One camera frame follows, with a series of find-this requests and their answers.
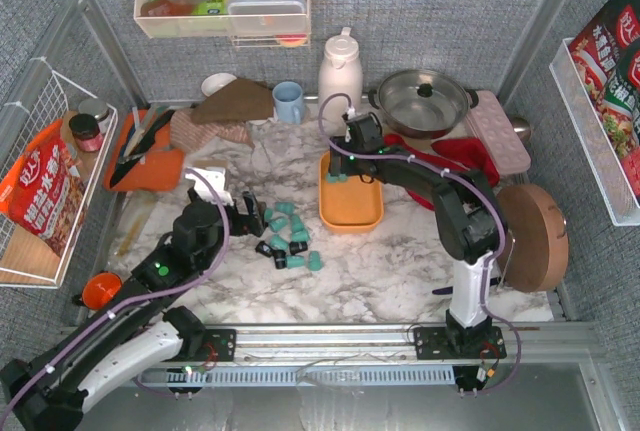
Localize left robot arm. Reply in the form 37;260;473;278
1;189;266;430

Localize pink egg tray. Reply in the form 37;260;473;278
465;89;531;177

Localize orange storage basket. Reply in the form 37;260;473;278
318;152;384;234

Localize tan felt coaster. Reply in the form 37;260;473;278
192;158;228;169

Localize orange cup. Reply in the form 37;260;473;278
81;272;122;311

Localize white thermos jug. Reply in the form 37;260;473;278
318;27;363;135

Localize steel pot with lid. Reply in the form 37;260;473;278
367;70;479;139

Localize red cloth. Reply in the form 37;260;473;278
384;133;500;187

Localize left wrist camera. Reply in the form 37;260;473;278
185;166;233;205

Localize round wooden board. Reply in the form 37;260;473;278
497;184;569;293

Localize red lidded jar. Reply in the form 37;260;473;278
68;113;104;153

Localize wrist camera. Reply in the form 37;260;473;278
185;166;233;205
342;108;357;122

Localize brown cloth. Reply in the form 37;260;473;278
190;78;274;125

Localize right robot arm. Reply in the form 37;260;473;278
325;113;506;354

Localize orange cutting board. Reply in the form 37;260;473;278
103;112;185;192

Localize white bowl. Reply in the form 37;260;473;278
201;72;237;97

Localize orange snack bag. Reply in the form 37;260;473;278
1;119;85;256

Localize black kitchen knife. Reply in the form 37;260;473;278
106;110;174;189

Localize striped pink cloth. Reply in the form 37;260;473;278
169;108;254;154

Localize white wire basket left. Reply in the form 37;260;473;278
1;57;119;289

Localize clear plastic containers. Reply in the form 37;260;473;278
226;0;307;36

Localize purple spatula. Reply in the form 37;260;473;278
432;286;453;295

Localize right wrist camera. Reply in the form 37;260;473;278
342;108;357;122

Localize light blue mug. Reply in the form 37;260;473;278
272;81;306;125

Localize silver lidded jar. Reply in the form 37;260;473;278
78;98;110;123

